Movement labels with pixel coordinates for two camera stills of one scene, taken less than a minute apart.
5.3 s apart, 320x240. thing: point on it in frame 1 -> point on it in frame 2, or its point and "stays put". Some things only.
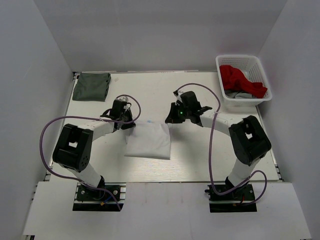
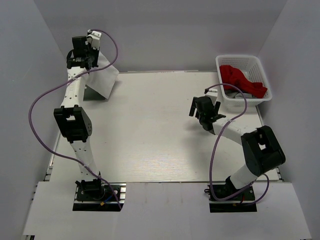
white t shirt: (149, 140) -> (101, 82)
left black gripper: (128, 126) -> (95, 63)
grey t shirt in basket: (238, 95) stays put
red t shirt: (234, 79) stays put
